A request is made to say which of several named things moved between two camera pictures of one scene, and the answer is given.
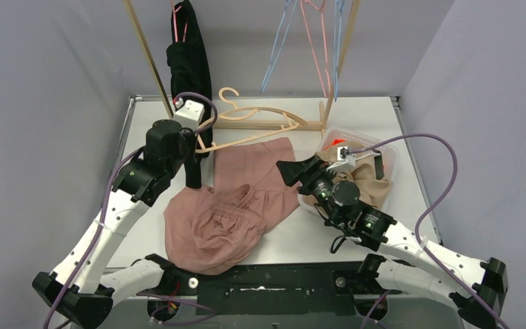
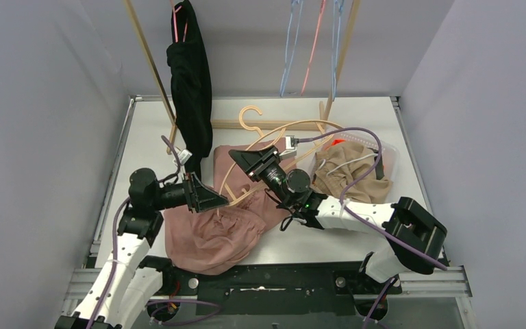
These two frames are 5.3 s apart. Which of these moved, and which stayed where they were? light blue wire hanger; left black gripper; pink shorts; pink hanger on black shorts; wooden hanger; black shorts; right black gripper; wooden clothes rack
Moved: left black gripper; wooden hanger; right black gripper
Stayed: pink shorts; black shorts; pink hanger on black shorts; light blue wire hanger; wooden clothes rack
